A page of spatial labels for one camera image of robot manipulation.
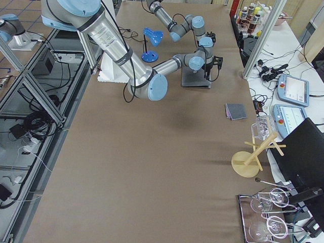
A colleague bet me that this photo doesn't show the lower wine glass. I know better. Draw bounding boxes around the lower wine glass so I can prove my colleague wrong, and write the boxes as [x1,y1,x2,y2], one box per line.
[248,216,288,242]

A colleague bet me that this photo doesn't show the grey and purple cloth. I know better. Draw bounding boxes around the grey and purple cloth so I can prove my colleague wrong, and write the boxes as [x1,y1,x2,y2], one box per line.
[225,103,247,120]

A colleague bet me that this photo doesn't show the wine glass rack tray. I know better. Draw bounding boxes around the wine glass rack tray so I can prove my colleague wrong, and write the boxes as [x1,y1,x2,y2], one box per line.
[237,187,305,242]

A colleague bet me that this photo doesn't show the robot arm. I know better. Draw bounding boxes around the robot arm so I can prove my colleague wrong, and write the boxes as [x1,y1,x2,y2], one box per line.
[41,1,223,101]
[146,1,216,46]

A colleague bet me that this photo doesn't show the grey laptop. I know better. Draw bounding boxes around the grey laptop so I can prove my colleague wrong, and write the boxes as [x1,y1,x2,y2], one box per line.
[181,67,211,89]

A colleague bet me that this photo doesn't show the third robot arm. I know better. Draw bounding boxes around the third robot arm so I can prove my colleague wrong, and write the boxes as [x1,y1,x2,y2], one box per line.
[1,14,26,42]

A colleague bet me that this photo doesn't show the wooden cup stand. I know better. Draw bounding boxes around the wooden cup stand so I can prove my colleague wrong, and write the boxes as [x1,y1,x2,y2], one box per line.
[231,132,286,178]

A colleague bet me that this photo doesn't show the upper wine glass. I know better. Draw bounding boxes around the upper wine glass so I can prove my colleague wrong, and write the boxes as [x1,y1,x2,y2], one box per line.
[250,187,289,213]

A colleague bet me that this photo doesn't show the upper teach pendant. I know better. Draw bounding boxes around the upper teach pendant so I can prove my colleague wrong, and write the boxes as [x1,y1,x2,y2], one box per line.
[277,74,309,107]

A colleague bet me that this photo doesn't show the lower teach pendant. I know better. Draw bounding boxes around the lower teach pendant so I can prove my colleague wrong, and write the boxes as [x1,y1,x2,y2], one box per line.
[272,104,307,138]

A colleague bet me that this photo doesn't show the aluminium frame post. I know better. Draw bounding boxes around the aluminium frame post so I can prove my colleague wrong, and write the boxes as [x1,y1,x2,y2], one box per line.
[242,0,287,79]

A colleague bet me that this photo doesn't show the teach pendant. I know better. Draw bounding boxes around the teach pendant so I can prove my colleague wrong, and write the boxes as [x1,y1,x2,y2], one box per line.
[277,74,309,107]
[272,104,307,138]

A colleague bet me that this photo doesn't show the blue desk lamp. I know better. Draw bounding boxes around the blue desk lamp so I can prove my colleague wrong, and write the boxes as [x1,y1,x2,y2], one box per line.
[141,27,164,63]

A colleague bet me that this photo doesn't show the clear glass mug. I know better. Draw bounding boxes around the clear glass mug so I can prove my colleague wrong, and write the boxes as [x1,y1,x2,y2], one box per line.
[251,115,276,141]

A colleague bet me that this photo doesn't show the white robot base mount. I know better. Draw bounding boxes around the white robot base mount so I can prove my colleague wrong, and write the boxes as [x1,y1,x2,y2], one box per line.
[97,52,129,84]

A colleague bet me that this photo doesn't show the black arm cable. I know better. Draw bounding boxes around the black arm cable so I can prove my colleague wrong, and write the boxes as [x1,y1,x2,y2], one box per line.
[100,0,142,103]
[171,13,198,46]

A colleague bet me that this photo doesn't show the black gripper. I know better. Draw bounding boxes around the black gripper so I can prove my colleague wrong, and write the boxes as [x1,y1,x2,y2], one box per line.
[206,31,216,43]
[202,56,223,80]

